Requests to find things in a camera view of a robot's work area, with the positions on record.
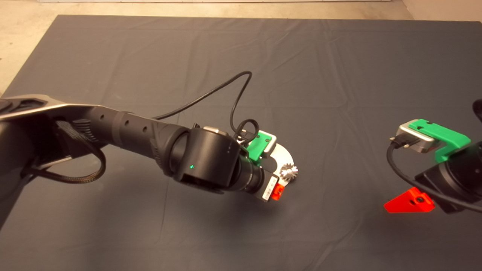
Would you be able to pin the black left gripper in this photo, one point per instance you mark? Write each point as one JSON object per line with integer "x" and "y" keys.
{"x": 265, "y": 180}

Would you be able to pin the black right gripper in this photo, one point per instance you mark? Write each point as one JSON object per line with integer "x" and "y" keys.
{"x": 459, "y": 177}

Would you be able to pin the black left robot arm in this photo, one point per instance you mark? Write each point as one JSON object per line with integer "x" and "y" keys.
{"x": 131, "y": 128}

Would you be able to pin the larger steel gear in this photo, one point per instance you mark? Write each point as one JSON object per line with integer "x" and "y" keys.
{"x": 290, "y": 173}

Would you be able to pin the round metal plate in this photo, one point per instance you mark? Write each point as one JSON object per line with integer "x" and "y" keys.
{"x": 282, "y": 158}

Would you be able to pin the dark grey table cloth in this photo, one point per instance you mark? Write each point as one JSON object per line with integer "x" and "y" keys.
{"x": 339, "y": 56}

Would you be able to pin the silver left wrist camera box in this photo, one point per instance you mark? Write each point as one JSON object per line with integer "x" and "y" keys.
{"x": 273, "y": 145}

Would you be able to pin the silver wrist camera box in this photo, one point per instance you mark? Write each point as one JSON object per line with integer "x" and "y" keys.
{"x": 404, "y": 130}
{"x": 273, "y": 145}

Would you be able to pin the green left camera mount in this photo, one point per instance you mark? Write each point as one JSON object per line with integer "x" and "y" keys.
{"x": 258, "y": 148}

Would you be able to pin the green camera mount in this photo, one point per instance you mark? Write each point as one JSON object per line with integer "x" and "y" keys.
{"x": 444, "y": 135}
{"x": 258, "y": 148}

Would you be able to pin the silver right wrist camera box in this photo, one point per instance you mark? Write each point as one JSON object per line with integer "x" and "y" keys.
{"x": 404, "y": 130}

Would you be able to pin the green right camera mount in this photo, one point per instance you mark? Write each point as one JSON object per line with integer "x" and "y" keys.
{"x": 444, "y": 135}

